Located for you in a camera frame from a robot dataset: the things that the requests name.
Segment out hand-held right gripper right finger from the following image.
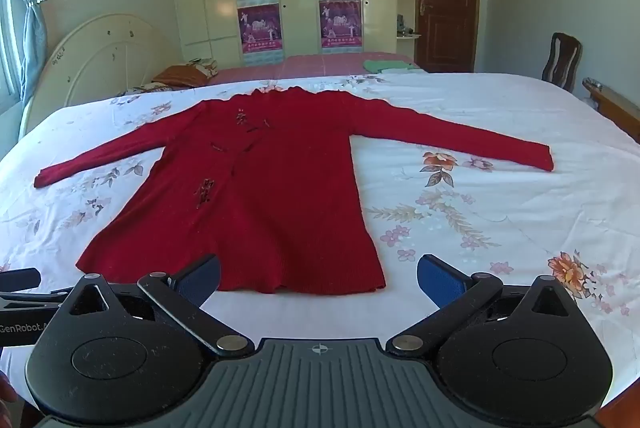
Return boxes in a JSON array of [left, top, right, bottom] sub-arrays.
[[386, 254, 583, 359]]

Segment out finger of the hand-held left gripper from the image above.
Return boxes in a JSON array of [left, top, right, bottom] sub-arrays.
[[0, 268, 42, 291], [0, 286, 76, 311]]

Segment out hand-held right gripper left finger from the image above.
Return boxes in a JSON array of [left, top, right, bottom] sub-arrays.
[[59, 254, 256, 359]]

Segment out red knit sweater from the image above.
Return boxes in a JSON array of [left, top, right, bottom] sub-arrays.
[[34, 88, 555, 296]]

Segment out person's left hand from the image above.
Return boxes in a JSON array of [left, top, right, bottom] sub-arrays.
[[0, 370, 18, 409]]

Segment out white floral bedsheet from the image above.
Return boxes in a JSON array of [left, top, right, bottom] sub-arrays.
[[0, 72, 640, 409]]

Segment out floral patterned pillow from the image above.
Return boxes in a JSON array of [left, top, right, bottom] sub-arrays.
[[117, 82, 162, 96]]

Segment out orange striped pillow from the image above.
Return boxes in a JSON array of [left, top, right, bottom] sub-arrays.
[[152, 58, 221, 86]]

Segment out green folded cloth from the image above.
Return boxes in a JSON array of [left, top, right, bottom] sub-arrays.
[[362, 58, 421, 73]]

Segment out blue curtain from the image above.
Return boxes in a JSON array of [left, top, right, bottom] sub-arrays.
[[0, 0, 48, 109]]

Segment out cream arched headboard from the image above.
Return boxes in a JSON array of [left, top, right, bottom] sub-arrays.
[[22, 12, 173, 133]]

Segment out pink checked bed cover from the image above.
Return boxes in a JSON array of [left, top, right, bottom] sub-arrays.
[[205, 52, 426, 84]]

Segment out brown wooden furniture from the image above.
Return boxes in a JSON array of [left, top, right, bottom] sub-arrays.
[[582, 78, 640, 136]]

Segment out dark wooden chair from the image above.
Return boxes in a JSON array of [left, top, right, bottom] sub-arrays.
[[542, 32, 583, 96]]

